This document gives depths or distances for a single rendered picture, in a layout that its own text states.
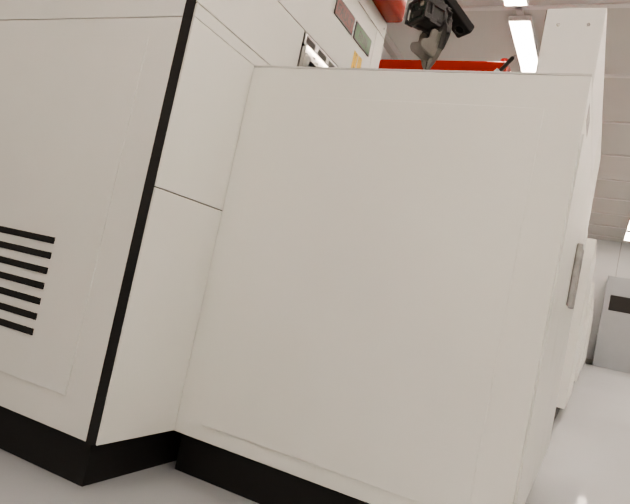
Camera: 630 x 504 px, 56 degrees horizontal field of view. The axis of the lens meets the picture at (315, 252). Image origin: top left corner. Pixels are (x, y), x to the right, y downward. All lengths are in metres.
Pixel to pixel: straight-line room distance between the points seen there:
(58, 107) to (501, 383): 0.93
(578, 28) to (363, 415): 0.74
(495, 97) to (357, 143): 0.25
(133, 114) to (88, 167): 0.13
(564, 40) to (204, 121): 0.64
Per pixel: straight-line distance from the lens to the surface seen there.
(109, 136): 1.13
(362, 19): 1.73
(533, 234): 0.98
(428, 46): 1.47
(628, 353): 13.73
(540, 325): 0.97
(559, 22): 1.16
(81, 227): 1.13
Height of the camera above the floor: 0.41
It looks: 3 degrees up
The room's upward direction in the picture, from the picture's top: 12 degrees clockwise
